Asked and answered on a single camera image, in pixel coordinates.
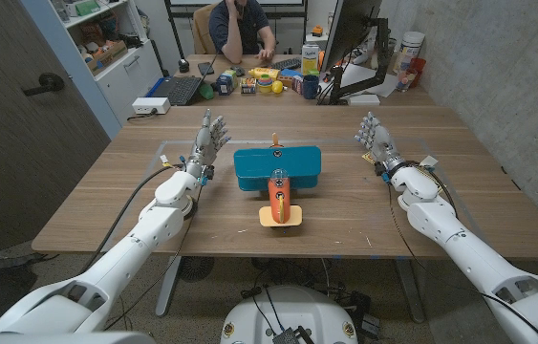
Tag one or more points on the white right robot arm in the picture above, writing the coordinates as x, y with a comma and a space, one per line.
459, 239

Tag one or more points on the black computer monitor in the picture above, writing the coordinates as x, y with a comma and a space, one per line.
350, 28

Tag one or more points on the white paper sheet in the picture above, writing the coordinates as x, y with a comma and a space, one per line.
369, 76

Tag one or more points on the black laptop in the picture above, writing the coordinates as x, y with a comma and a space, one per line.
180, 90

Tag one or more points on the white and yellow carton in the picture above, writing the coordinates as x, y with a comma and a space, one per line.
310, 59

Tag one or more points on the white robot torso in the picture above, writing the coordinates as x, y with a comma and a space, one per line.
292, 310

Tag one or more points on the yellow toy bottle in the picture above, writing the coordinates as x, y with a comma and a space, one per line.
264, 73

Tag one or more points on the navy blue mug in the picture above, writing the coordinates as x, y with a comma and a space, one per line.
310, 87

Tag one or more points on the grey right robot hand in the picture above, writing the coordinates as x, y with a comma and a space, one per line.
380, 143

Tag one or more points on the orange small toy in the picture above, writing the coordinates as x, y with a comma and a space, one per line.
316, 31

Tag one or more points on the tan office chair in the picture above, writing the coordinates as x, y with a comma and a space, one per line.
201, 31

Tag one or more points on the blue small box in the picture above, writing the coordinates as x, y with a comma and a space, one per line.
224, 85

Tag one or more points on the person in dark shirt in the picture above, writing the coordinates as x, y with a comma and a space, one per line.
240, 28

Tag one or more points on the white shelf cabinet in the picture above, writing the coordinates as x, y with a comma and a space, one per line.
127, 79

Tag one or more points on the brown snack box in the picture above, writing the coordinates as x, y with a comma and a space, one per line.
297, 85

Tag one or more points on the small black desk gadget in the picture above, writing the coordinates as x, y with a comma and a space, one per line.
183, 66

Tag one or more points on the cardboard box with items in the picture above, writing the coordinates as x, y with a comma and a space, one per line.
106, 56

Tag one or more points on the small colourful box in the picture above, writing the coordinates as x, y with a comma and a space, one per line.
248, 86

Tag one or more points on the white power box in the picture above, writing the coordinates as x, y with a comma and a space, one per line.
151, 105

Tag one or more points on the black smartphone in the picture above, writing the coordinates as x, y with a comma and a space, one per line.
205, 68

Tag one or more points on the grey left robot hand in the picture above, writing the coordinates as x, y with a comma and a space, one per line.
204, 145

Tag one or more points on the white wipes canister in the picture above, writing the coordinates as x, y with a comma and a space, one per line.
409, 48

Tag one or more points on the green toy piece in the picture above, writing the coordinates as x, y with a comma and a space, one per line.
207, 92

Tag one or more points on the teal and orange toy airplane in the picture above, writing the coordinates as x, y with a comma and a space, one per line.
278, 165

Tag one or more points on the black keyboard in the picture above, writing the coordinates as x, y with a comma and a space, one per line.
286, 63

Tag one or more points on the red cup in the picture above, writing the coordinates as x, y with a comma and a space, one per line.
417, 69

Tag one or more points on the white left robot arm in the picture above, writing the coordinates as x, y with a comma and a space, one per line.
154, 229

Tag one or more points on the white flat device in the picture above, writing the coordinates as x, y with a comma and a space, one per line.
364, 99

